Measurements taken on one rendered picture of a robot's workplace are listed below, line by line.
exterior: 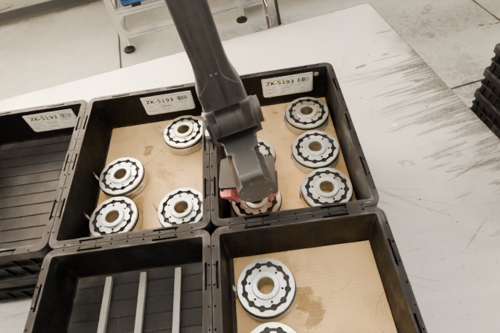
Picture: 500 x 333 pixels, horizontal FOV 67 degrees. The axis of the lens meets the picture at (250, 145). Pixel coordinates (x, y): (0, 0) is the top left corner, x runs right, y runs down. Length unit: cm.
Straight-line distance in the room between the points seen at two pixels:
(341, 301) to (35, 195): 72
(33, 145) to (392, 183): 93
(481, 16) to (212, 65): 258
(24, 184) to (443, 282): 97
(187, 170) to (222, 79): 42
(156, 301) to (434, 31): 238
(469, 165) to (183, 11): 83
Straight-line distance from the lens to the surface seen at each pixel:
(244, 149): 57
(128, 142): 101
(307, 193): 78
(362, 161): 75
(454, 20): 289
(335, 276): 74
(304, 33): 145
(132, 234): 73
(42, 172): 107
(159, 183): 89
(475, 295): 93
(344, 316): 72
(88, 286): 84
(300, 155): 84
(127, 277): 81
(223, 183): 69
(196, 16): 47
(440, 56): 256
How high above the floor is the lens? 152
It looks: 50 degrees down
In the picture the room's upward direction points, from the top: 11 degrees counter-clockwise
